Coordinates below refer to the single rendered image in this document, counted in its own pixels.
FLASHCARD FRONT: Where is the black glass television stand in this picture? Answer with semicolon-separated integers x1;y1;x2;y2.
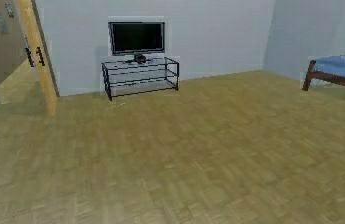
101;56;180;102

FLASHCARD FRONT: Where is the black television set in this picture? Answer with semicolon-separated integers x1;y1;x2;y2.
108;21;166;63

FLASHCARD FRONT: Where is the light wooden room door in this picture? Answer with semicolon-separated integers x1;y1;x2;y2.
15;0;60;117

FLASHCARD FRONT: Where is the black door handle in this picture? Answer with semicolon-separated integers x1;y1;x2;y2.
35;46;46;67
25;47;35;68

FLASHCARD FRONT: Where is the blue bed with wooden frame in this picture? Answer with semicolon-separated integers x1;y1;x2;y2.
301;51;345;93

